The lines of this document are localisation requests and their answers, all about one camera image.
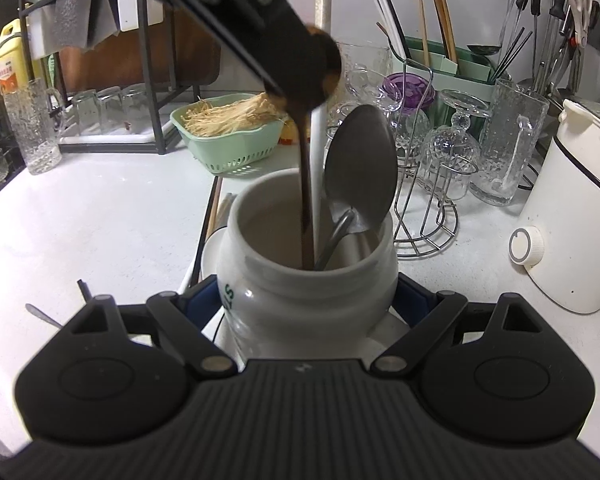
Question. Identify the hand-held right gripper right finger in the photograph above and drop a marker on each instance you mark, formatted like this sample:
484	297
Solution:
415	300

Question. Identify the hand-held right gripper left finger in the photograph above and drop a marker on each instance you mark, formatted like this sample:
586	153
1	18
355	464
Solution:
200	300

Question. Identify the white ceramic spoon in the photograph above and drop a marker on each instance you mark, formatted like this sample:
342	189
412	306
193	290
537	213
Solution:
211	255

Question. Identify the brown wooden chopstick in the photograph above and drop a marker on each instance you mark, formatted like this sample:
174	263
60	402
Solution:
205	232
220	215

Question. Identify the white chopstick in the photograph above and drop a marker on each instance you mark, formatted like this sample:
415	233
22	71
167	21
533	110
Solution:
323	0

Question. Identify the white ceramic mug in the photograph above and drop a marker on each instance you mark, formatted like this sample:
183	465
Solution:
305	310

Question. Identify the black chopstick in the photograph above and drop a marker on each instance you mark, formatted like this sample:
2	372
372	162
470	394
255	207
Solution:
84	290

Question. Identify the metal spoon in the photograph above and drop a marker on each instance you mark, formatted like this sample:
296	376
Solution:
362	160

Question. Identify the dark wooden spoon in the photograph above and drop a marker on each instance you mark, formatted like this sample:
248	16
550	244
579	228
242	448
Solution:
307	185

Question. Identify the hanging metal utensils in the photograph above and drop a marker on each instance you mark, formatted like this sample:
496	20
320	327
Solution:
540	35

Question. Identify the white knife holder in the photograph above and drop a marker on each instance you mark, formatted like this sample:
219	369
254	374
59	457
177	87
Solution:
140	10

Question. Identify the wooden cutting board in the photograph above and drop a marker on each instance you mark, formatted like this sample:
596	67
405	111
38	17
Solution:
130	60

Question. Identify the enoki mushrooms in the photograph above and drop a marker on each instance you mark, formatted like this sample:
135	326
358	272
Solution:
230	115

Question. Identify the upturned drinking glass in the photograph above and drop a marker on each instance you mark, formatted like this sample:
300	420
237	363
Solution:
135	105
85	110
110	107

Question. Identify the grey mesh cloth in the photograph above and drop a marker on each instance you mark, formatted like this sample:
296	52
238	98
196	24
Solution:
75	10

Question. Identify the green plastic basket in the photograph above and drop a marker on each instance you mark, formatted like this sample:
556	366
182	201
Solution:
230	152

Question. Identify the clear glass pitcher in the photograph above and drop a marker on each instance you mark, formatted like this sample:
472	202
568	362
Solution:
360	65

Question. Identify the dark metal dish rack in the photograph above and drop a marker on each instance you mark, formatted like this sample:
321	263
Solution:
110	146

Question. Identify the tall ribbed glass mug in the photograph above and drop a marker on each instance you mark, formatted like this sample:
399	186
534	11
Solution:
510	150

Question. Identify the white electric pot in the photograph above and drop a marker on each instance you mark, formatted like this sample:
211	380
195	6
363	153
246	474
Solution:
570	210

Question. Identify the yellow detergent bottle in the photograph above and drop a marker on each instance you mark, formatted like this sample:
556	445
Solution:
12	60

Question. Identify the textured glass mug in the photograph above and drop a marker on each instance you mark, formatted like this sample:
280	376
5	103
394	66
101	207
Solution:
32	125

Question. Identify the wooden chopsticks bundle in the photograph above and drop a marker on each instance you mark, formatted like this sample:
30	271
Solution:
447	25

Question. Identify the green utensil holder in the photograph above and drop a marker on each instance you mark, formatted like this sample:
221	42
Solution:
472	67

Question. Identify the metal ladle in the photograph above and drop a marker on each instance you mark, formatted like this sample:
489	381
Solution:
485	50

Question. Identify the black chopsticks pair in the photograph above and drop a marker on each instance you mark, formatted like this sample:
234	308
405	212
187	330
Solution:
512	55

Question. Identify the white kitchen scissors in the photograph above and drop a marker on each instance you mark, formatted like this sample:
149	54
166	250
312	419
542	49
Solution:
580	5

